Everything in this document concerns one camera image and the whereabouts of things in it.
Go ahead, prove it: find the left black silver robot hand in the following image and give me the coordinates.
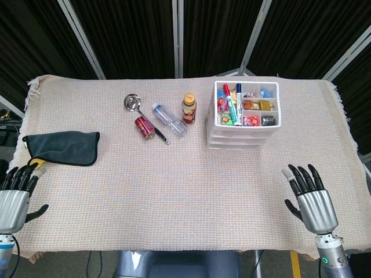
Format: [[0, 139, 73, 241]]
[[0, 163, 49, 235]]

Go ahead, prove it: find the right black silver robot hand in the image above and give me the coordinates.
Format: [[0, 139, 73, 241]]
[[281, 164, 339, 235]]

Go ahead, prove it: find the clear drawer with cotton balls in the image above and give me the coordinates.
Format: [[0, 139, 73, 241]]
[[206, 115, 268, 137]]

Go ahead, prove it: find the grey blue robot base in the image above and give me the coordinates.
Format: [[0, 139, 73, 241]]
[[115, 249, 241, 278]]

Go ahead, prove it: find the clear plastic drawer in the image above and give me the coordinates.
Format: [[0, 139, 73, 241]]
[[207, 139, 261, 151], [206, 131, 263, 144]]

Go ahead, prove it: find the white plastic drawer organizer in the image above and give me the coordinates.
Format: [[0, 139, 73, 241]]
[[205, 81, 282, 151]]

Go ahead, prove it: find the yellow potato chip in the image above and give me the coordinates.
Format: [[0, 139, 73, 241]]
[[28, 158, 47, 172]]

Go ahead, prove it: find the dark grey microfibre cloth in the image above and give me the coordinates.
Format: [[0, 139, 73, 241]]
[[22, 131, 100, 167]]

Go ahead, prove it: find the metal table leg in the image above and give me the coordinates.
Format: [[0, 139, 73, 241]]
[[253, 250, 262, 278]]

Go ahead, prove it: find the red candy packet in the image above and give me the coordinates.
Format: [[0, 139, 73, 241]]
[[242, 115, 260, 127]]

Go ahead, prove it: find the black folding screen panel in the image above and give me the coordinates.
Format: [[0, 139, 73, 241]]
[[0, 0, 106, 116], [177, 0, 272, 78], [323, 24, 371, 154], [239, 0, 371, 81], [62, 0, 179, 79]]

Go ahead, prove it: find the blue cap marker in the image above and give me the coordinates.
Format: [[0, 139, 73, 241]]
[[235, 83, 243, 126]]

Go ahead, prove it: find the beige woven tablecloth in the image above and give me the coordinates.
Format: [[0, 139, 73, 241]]
[[7, 74, 366, 263]]

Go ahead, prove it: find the red soda can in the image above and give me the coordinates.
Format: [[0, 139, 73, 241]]
[[134, 116, 157, 140]]

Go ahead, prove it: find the milk tea bottle yellow cap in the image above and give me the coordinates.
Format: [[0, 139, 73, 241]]
[[181, 92, 197, 126]]

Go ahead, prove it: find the clear plastic water bottle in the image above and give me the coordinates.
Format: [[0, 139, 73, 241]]
[[152, 103, 189, 138]]

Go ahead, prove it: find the steel ladle black handle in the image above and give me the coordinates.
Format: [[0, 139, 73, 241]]
[[123, 93, 170, 145]]

